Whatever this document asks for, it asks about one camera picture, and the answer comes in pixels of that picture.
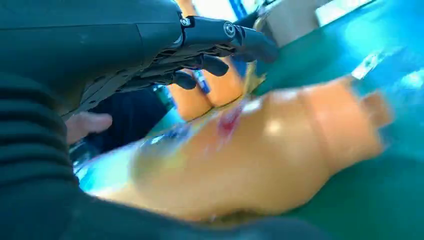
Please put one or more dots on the orange drink bottle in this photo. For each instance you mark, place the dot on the orange drink bottle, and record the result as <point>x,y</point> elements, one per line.
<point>188,104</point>
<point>265,159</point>
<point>227,89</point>

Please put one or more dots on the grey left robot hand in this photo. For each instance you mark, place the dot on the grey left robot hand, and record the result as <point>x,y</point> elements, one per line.
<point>82,39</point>

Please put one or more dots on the person's right hand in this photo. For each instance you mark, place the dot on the person's right hand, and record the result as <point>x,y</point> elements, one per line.
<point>86,124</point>

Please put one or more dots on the person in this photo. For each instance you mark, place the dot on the person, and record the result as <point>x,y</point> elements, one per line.
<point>132,116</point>

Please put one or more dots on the brown cardboard box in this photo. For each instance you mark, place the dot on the brown cardboard box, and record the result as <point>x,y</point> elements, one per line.
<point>288,23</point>

